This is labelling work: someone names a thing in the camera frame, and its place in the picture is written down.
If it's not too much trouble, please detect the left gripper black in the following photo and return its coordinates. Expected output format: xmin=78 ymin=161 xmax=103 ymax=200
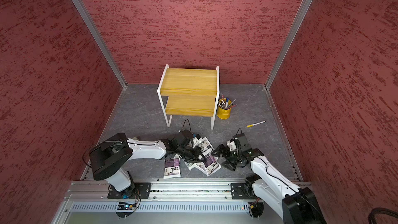
xmin=177 ymin=145 xmax=207 ymax=163

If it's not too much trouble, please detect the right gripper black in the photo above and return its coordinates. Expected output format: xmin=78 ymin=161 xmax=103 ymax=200
xmin=210 ymin=144 xmax=242 ymax=171

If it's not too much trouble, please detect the purple coffee bag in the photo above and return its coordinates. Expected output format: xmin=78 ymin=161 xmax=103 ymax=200
xmin=184 ymin=162 xmax=202 ymax=171
xmin=163 ymin=154 xmax=180 ymax=179
xmin=195 ymin=155 xmax=221 ymax=176

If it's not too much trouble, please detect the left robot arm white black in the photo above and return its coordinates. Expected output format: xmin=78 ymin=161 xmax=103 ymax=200
xmin=86 ymin=130 xmax=206 ymax=199

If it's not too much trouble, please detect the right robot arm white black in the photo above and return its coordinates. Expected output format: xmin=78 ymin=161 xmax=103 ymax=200
xmin=212 ymin=145 xmax=326 ymax=224

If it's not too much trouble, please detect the grey-blue coffee bag right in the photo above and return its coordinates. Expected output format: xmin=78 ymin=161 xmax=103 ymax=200
xmin=197 ymin=138 xmax=214 ymax=156

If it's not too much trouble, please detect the yellow pen cup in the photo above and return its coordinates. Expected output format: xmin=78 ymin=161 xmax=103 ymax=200
xmin=217 ymin=97 xmax=236 ymax=120

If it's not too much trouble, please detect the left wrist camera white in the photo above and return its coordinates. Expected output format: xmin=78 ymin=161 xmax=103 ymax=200
xmin=192 ymin=134 xmax=203 ymax=147

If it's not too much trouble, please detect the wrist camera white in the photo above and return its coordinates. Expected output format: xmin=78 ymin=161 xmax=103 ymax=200
xmin=192 ymin=134 xmax=203 ymax=147
xmin=227 ymin=140 xmax=237 ymax=151

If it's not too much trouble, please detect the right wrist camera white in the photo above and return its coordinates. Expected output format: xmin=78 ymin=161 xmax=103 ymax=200
xmin=227 ymin=140 xmax=237 ymax=151

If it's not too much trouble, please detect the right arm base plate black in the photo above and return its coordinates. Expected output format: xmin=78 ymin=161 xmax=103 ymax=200
xmin=231 ymin=183 xmax=257 ymax=201

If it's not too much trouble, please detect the yellow handled marker pen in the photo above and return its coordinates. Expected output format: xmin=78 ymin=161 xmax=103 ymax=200
xmin=246 ymin=120 xmax=266 ymax=128

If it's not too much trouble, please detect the wooden two-tier shelf white frame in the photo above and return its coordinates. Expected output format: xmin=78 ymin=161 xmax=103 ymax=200
xmin=157 ymin=65 xmax=220 ymax=130

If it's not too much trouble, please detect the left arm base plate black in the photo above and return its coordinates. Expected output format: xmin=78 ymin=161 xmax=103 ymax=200
xmin=107 ymin=183 xmax=152 ymax=201

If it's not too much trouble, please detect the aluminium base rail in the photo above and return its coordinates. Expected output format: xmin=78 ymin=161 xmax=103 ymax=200
xmin=66 ymin=178 xmax=315 ymax=201

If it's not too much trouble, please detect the black cable coil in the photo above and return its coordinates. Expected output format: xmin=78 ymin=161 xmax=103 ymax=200
xmin=367 ymin=207 xmax=398 ymax=224

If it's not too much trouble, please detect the right corner aluminium post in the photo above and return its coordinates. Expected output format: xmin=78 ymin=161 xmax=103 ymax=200
xmin=264 ymin=0 xmax=325 ymax=89

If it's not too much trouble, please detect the corner aluminium post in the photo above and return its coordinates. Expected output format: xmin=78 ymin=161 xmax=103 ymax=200
xmin=72 ymin=0 xmax=128 ymax=90
xmin=264 ymin=0 xmax=325 ymax=89

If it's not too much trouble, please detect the left corner aluminium post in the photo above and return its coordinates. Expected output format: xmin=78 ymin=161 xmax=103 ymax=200
xmin=72 ymin=0 xmax=128 ymax=90

